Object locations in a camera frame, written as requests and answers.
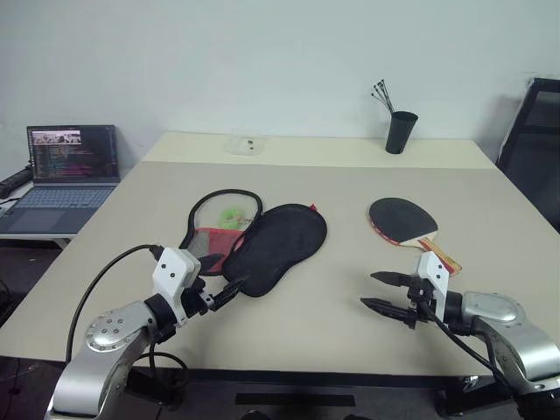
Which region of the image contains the black plastic cup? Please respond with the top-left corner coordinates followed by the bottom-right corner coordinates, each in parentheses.
top-left (385, 110), bottom-right (419, 155)

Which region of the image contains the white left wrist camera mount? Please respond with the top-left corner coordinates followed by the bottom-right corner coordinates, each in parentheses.
top-left (151, 247), bottom-right (201, 327)

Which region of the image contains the blue open laptop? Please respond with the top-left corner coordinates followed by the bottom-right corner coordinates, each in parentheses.
top-left (0, 124), bottom-right (122, 235)

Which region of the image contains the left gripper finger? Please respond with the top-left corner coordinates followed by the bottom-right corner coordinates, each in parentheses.
top-left (199, 253), bottom-right (225, 275)
top-left (212, 276), bottom-right (249, 312)

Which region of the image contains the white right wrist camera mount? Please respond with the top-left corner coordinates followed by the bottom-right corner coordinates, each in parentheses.
top-left (414, 252), bottom-right (451, 323)

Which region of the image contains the green fuzzy zipper pom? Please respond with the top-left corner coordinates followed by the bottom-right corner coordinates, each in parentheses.
top-left (217, 206), bottom-right (247, 230)

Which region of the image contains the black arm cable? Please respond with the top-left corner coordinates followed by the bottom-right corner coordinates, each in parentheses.
top-left (65, 243), bottom-right (190, 397)
top-left (417, 300), bottom-right (520, 397)

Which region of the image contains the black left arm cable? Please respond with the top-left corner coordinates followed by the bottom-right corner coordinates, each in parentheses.
top-left (65, 243), bottom-right (190, 397)

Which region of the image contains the black zippered paddle case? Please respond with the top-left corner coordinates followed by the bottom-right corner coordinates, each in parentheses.
top-left (178, 188), bottom-right (329, 298)

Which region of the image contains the black bar-shaped device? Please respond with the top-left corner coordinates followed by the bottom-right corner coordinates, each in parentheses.
top-left (0, 169), bottom-right (34, 197)

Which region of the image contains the black office chair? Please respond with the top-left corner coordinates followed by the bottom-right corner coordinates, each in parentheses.
top-left (496, 77), bottom-right (560, 233)

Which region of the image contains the black table frame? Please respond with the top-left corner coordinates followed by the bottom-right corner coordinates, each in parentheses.
top-left (125, 367), bottom-right (520, 417)

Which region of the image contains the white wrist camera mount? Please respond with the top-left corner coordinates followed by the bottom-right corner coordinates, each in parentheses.
top-left (151, 247), bottom-right (201, 327)
top-left (414, 252), bottom-right (451, 323)

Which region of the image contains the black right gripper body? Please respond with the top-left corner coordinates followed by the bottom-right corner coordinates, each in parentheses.
top-left (405, 276), bottom-right (439, 331)

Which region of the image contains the black cable tie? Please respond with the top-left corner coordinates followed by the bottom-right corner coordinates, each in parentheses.
top-left (370, 94), bottom-right (395, 114)
top-left (374, 82), bottom-right (395, 114)
top-left (379, 79), bottom-right (395, 114)
top-left (372, 87), bottom-right (395, 114)

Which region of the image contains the black rubber table tennis paddle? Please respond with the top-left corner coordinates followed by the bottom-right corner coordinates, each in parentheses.
top-left (367, 197), bottom-right (464, 277)

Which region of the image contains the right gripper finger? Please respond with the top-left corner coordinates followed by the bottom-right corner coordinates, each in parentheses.
top-left (370, 270), bottom-right (414, 287)
top-left (360, 297), bottom-right (414, 321)

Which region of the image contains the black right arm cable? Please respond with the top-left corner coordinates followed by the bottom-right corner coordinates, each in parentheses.
top-left (417, 300), bottom-right (520, 397)

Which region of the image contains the clear plastic container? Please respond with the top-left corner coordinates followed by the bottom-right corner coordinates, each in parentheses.
top-left (225, 126), bottom-right (268, 155)

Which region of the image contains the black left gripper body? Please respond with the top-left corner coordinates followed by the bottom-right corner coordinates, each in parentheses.
top-left (181, 278), bottom-right (217, 319)

